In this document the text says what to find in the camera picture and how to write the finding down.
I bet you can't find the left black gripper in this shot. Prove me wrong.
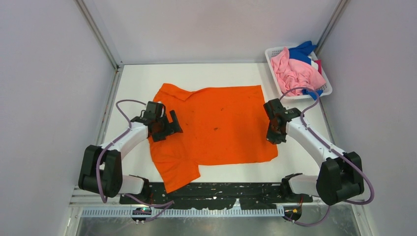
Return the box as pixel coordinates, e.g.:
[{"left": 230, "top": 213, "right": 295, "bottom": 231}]
[{"left": 152, "top": 111, "right": 181, "bottom": 143}]

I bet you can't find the pink t-shirt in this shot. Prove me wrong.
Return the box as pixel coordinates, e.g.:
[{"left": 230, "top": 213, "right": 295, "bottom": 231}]
[{"left": 270, "top": 47, "right": 326, "bottom": 96}]

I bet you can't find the orange t-shirt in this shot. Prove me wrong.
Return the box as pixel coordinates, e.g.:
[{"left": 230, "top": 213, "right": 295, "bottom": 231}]
[{"left": 149, "top": 83, "right": 278, "bottom": 193}]

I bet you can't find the red garment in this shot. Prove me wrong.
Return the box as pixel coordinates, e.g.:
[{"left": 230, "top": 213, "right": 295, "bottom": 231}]
[{"left": 314, "top": 59, "right": 323, "bottom": 75}]

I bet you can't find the aluminium frame rail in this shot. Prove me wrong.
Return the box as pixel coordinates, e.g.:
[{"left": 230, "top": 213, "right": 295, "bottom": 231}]
[{"left": 74, "top": 0, "right": 123, "bottom": 69}]

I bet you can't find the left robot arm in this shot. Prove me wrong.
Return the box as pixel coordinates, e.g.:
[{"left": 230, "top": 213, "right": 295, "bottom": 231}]
[{"left": 78, "top": 101, "right": 182, "bottom": 204}]

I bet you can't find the blue t-shirt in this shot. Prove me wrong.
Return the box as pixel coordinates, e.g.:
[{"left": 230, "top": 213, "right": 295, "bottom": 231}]
[{"left": 289, "top": 41, "right": 326, "bottom": 95}]

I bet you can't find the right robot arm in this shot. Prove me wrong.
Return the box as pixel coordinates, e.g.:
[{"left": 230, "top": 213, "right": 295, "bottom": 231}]
[{"left": 264, "top": 98, "right": 365, "bottom": 206}]

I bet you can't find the white slotted cable duct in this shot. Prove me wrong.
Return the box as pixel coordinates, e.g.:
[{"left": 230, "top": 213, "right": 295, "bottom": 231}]
[{"left": 81, "top": 206, "right": 284, "bottom": 218}]

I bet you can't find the white plastic laundry basket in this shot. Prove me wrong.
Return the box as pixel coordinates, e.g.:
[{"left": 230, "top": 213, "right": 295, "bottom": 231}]
[{"left": 265, "top": 46, "right": 332, "bottom": 96}]

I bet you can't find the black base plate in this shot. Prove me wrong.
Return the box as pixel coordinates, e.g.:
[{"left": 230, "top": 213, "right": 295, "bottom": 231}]
[{"left": 133, "top": 182, "right": 313, "bottom": 210}]

